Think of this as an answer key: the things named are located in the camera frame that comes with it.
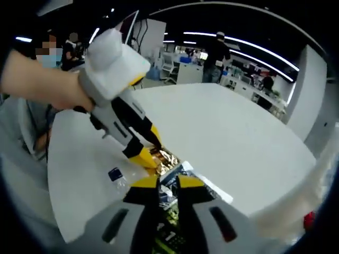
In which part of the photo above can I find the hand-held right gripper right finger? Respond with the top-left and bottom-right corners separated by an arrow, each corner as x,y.
176,175 -> 288,254

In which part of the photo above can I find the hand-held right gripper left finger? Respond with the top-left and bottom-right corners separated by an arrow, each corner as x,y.
66,176 -> 160,254

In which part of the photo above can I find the gold foil packet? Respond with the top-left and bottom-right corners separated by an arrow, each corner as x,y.
147,146 -> 181,175

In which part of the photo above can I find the green black foil packet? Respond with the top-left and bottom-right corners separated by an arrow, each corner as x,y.
155,161 -> 234,254

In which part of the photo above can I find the person's left hand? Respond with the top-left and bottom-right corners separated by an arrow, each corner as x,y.
51,71 -> 95,114

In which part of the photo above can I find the blue water jug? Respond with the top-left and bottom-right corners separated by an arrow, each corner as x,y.
147,67 -> 161,80

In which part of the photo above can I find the computer monitor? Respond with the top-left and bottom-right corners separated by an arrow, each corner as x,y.
116,10 -> 140,47

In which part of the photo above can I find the white office chair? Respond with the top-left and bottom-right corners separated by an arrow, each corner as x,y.
161,57 -> 178,83

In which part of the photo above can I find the white office desk row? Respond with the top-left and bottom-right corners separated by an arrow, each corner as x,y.
219,76 -> 287,117

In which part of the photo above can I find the long ceiling light strip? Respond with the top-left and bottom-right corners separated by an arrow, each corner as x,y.
184,31 -> 300,71
229,49 -> 294,81

